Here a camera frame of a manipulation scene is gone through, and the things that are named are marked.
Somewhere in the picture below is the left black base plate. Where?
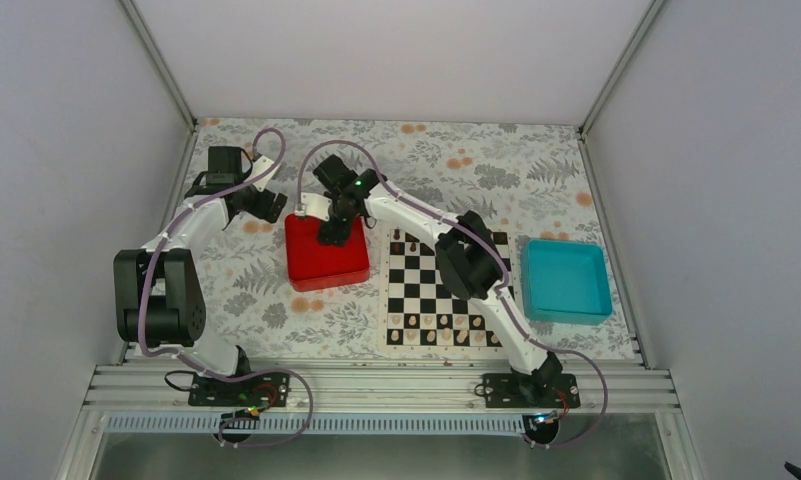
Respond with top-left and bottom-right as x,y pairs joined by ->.
188,372 -> 290,409

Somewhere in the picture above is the aluminium front rail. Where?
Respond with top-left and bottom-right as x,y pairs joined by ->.
83,360 -> 681,413

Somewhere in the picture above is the right aluminium corner post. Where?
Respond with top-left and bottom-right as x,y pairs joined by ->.
579,0 -> 667,141

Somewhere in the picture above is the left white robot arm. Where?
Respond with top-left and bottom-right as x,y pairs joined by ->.
113,146 -> 287,405

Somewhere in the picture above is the black white chessboard mat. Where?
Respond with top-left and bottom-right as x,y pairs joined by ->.
378,227 -> 504,359

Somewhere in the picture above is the left aluminium corner post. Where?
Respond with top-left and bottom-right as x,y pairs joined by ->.
116,0 -> 197,130

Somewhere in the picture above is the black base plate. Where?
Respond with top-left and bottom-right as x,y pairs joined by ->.
188,372 -> 290,409
474,373 -> 581,409

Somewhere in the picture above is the red plastic tray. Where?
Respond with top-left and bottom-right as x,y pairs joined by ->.
284,214 -> 371,292

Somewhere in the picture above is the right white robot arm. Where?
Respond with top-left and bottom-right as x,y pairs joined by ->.
300,155 -> 565,407

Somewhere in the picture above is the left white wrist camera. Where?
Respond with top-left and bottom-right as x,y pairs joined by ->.
245,155 -> 280,191

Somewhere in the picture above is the teal plastic tray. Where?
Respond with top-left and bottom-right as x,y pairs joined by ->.
520,239 -> 614,326

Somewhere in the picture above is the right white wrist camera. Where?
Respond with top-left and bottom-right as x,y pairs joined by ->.
295,192 -> 333,221

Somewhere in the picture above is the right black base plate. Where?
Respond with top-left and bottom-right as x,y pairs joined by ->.
474,373 -> 581,409

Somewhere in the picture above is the floral patterned table mat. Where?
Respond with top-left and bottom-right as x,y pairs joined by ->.
186,118 -> 606,360

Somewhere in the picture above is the aluminium corner post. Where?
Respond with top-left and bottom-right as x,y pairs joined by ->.
579,0 -> 667,141
116,0 -> 197,130

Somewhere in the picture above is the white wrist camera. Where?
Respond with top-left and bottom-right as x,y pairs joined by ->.
245,155 -> 280,191
295,192 -> 333,221

